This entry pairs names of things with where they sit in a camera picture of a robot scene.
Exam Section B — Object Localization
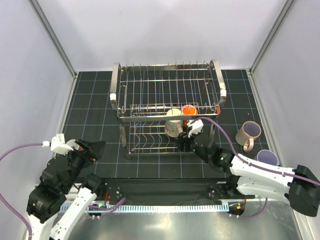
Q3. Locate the black grid mat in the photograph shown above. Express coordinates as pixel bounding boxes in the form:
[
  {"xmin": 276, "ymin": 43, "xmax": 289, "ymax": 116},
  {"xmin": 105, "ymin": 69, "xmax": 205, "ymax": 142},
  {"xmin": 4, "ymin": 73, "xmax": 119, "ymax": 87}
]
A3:
[{"xmin": 62, "ymin": 69, "xmax": 261, "ymax": 182}]

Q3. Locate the left aluminium frame post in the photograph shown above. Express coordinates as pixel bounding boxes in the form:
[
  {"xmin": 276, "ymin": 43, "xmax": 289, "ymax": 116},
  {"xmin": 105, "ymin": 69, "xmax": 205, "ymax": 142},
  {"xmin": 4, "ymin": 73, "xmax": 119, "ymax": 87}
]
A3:
[{"xmin": 28, "ymin": 0, "xmax": 77, "ymax": 78}]

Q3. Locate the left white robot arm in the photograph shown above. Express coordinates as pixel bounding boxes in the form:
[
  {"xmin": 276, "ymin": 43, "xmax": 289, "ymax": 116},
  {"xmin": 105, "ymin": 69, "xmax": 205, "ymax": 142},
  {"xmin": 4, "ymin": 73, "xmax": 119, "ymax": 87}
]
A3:
[{"xmin": 26, "ymin": 134, "xmax": 107, "ymax": 240}]

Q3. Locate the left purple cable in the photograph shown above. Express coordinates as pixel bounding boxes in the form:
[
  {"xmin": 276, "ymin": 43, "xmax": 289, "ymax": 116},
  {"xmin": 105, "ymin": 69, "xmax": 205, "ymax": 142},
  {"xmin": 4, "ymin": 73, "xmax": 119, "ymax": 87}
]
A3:
[{"xmin": 0, "ymin": 142, "xmax": 52, "ymax": 236}]

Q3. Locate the pink mug with purple interior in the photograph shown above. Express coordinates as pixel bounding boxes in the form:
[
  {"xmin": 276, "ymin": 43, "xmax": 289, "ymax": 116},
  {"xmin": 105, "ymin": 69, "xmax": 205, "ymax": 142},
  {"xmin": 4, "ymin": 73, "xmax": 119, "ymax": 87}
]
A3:
[{"xmin": 235, "ymin": 121, "xmax": 262, "ymax": 152}]

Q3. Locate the white slotted cable duct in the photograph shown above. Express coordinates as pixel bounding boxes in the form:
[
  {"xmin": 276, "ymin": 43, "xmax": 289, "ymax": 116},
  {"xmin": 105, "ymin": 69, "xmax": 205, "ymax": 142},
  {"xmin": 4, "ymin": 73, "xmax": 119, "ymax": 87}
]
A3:
[{"xmin": 59, "ymin": 203, "xmax": 230, "ymax": 213}]

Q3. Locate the lavender plastic cup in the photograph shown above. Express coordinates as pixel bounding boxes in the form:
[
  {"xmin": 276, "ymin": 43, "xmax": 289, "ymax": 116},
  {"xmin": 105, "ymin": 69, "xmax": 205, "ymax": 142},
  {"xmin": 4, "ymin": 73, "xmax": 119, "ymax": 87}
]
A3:
[{"xmin": 254, "ymin": 149, "xmax": 279, "ymax": 166}]

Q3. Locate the right aluminium frame post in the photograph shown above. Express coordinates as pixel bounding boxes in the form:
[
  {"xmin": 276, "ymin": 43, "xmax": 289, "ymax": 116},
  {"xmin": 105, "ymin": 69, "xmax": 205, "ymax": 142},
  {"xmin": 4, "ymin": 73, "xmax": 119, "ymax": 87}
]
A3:
[{"xmin": 249, "ymin": 0, "xmax": 296, "ymax": 75}]

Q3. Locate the steel two-tier dish rack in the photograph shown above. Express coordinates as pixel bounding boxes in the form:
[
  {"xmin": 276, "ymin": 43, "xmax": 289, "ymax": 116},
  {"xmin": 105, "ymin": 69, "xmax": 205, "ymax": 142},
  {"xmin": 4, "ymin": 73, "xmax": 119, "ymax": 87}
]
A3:
[{"xmin": 109, "ymin": 59, "xmax": 227, "ymax": 159}]

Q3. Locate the salmon pink patterned cup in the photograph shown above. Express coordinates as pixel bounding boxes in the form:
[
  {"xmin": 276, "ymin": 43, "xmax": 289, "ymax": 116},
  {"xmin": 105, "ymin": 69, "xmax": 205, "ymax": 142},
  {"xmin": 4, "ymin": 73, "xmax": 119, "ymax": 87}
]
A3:
[{"xmin": 66, "ymin": 139, "xmax": 84, "ymax": 152}]

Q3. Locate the aluminium frame post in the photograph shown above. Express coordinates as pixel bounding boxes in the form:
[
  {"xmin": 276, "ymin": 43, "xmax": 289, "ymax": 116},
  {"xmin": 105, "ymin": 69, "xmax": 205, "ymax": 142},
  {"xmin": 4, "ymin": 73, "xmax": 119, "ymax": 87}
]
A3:
[
  {"xmin": 28, "ymin": 0, "xmax": 77, "ymax": 78},
  {"xmin": 249, "ymin": 0, "xmax": 296, "ymax": 75}
]

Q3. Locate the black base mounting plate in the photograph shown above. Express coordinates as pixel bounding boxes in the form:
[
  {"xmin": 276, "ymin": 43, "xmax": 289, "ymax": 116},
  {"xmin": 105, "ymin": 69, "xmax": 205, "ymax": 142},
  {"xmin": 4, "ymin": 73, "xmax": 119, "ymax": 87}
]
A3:
[{"xmin": 104, "ymin": 178, "xmax": 255, "ymax": 206}]

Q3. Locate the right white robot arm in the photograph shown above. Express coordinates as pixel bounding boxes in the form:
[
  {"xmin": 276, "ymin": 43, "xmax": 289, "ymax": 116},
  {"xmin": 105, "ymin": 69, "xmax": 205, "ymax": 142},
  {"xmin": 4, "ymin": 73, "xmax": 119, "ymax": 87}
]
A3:
[{"xmin": 177, "ymin": 132, "xmax": 320, "ymax": 217}]

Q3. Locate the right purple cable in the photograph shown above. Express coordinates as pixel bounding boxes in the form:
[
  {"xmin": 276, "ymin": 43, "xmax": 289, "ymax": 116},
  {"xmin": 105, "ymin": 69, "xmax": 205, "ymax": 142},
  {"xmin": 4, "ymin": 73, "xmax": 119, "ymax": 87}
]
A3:
[{"xmin": 197, "ymin": 116, "xmax": 320, "ymax": 187}]

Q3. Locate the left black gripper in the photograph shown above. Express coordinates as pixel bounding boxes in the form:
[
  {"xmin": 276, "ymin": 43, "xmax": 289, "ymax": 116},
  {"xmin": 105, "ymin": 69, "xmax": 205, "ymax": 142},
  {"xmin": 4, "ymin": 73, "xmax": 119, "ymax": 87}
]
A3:
[{"xmin": 61, "ymin": 137, "xmax": 106, "ymax": 192}]

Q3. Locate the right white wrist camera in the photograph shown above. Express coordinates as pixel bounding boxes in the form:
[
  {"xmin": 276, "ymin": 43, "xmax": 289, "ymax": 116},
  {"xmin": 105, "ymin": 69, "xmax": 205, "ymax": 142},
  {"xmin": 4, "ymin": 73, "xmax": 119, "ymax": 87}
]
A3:
[{"xmin": 186, "ymin": 119, "xmax": 204, "ymax": 138}]

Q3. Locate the orange mug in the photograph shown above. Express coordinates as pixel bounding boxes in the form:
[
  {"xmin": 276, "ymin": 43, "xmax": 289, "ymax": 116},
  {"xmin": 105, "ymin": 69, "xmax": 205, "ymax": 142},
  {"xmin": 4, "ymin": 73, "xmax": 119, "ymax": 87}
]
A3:
[{"xmin": 180, "ymin": 104, "xmax": 198, "ymax": 116}]

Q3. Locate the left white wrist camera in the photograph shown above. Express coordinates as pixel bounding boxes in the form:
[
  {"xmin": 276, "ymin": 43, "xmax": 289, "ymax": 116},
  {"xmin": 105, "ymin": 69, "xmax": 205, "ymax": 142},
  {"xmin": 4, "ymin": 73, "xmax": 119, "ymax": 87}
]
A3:
[{"xmin": 42, "ymin": 133, "xmax": 75, "ymax": 156}]

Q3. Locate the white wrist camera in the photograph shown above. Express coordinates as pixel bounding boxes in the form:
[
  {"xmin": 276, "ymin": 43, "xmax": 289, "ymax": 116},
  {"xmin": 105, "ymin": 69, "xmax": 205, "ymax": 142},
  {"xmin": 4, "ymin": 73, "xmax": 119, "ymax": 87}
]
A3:
[
  {"xmin": 186, "ymin": 119, "xmax": 204, "ymax": 138},
  {"xmin": 42, "ymin": 133, "xmax": 75, "ymax": 156}
]

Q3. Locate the beige floral mug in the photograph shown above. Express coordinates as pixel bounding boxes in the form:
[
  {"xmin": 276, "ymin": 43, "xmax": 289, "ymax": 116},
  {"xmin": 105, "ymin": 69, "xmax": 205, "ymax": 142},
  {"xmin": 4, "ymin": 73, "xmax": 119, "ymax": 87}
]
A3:
[{"xmin": 164, "ymin": 108, "xmax": 183, "ymax": 138}]

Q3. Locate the purple cable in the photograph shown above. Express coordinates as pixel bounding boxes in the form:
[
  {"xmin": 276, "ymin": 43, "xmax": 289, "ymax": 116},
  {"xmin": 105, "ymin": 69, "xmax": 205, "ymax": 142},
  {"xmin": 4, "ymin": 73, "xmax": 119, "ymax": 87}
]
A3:
[
  {"xmin": 197, "ymin": 116, "xmax": 320, "ymax": 187},
  {"xmin": 0, "ymin": 142, "xmax": 52, "ymax": 236}
]

